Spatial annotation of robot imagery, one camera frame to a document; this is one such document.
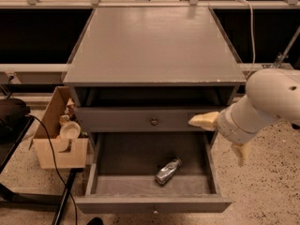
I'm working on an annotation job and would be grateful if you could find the silver redbull can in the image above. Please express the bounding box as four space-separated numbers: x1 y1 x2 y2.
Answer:
155 157 182 186

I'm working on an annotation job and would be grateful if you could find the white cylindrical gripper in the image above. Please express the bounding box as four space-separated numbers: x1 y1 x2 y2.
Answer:
188 96 279 167

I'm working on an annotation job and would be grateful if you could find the grey metal rail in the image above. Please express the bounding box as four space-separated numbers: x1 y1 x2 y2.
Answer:
0 64 69 84

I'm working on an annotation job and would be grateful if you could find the black side table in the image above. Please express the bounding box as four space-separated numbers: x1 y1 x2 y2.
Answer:
0 115 79 225

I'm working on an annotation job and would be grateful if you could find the white cable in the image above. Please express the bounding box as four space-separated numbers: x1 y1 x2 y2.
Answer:
235 0 257 80

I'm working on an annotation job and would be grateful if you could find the cardboard box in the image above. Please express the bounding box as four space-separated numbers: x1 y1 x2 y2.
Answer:
33 86 88 169

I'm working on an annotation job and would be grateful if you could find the open grey middle drawer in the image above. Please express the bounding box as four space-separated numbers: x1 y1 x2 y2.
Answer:
76 132 232 214

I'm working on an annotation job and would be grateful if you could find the black bag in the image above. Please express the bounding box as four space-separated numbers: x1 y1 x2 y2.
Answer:
0 98 30 125

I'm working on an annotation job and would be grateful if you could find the closed grey top drawer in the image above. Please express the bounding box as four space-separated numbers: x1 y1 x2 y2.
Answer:
75 106 224 132

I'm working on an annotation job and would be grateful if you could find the grey wooden drawer cabinet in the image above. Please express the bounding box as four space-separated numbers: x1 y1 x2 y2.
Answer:
62 6 248 215

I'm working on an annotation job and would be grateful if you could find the black cable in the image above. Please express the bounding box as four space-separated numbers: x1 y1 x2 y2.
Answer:
25 113 79 225

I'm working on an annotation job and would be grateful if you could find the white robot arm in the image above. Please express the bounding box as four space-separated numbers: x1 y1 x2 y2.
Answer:
188 68 300 165

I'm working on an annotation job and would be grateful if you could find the round metal drawer knob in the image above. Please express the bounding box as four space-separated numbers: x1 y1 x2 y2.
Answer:
151 117 158 126

